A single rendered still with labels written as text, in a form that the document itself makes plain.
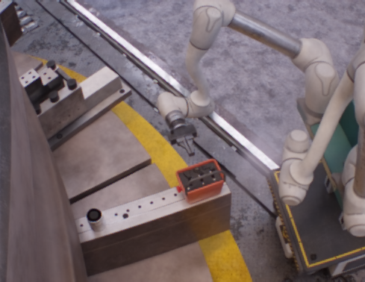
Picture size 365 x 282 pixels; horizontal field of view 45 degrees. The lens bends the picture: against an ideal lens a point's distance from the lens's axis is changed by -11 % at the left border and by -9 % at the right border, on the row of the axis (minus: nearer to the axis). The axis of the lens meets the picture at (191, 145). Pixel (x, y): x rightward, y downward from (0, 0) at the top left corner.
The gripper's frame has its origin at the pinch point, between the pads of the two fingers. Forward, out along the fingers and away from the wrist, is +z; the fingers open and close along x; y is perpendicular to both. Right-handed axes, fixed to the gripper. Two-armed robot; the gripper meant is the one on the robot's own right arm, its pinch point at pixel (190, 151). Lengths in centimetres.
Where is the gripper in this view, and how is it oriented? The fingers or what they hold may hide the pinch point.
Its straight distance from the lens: 225.5
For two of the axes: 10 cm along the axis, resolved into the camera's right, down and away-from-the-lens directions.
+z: 3.6, 7.2, -5.9
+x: 9.3, -3.1, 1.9
